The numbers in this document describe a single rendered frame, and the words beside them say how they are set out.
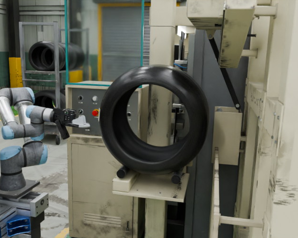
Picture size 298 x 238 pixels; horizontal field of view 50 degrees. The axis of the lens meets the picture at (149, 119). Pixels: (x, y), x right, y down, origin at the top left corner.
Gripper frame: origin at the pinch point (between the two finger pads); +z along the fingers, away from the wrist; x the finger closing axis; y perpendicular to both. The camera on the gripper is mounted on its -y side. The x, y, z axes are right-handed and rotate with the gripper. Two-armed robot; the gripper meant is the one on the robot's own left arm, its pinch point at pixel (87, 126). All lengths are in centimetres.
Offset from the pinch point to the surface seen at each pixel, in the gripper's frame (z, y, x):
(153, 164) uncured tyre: 40.4, -8.8, -11.8
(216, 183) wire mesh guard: 70, -2, -35
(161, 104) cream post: 34.7, 15.2, 25.1
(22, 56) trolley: -229, 1, 299
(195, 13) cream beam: 50, 61, -37
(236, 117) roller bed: 77, 17, 18
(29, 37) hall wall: -625, 9, 961
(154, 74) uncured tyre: 34, 35, -11
